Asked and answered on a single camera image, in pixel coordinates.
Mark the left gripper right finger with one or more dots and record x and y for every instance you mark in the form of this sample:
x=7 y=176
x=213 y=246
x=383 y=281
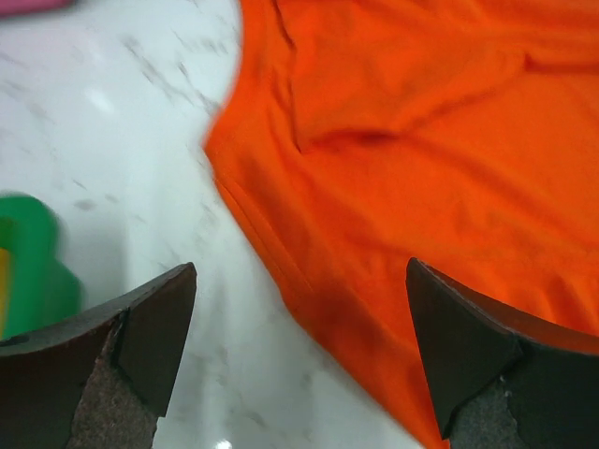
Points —
x=499 y=377

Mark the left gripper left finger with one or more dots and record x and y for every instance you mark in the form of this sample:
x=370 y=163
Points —
x=103 y=377

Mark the orange t-shirt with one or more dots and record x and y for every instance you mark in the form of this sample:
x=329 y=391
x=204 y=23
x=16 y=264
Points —
x=361 y=134

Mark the green plastic bin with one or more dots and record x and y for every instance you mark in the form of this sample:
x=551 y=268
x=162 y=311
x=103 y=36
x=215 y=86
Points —
x=37 y=289

